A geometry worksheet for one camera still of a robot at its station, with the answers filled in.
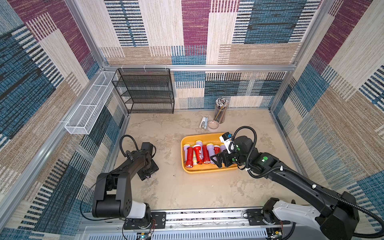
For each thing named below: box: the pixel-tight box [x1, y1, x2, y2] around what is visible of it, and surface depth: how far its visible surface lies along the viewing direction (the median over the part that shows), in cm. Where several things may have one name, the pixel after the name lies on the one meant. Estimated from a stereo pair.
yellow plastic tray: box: [180, 132, 239, 174], surface depth 92 cm
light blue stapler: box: [199, 116, 208, 130], surface depth 113 cm
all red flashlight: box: [202, 144, 211, 164], surface depth 95 cm
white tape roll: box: [207, 120, 220, 132], surface depth 113 cm
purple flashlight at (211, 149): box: [206, 143, 215, 164], surface depth 95 cm
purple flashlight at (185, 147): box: [183, 144, 191, 161], surface depth 97 cm
